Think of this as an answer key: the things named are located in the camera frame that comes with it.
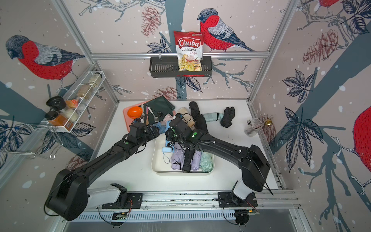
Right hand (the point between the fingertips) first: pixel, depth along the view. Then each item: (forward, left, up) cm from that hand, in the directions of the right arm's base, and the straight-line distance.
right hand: (166, 133), depth 78 cm
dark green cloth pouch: (+34, +12, -17) cm, 40 cm away
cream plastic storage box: (-8, +5, -21) cm, 23 cm away
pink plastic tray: (+21, +35, -18) cm, 45 cm away
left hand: (+7, +8, -5) cm, 11 cm away
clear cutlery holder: (+14, -56, -12) cm, 59 cm away
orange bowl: (+27, +30, -14) cm, 43 cm away
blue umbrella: (+12, +6, -13) cm, 19 cm away
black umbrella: (-5, -13, -15) cm, 20 cm away
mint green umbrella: (-12, -23, -13) cm, 29 cm away
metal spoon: (+24, +14, -18) cm, 33 cm away
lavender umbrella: (-8, -6, -13) cm, 16 cm away
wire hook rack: (-16, +51, +18) cm, 56 cm away
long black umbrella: (+22, -19, -15) cm, 33 cm away
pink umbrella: (+22, +4, -14) cm, 26 cm away
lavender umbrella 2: (-10, -17, -14) cm, 24 cm away
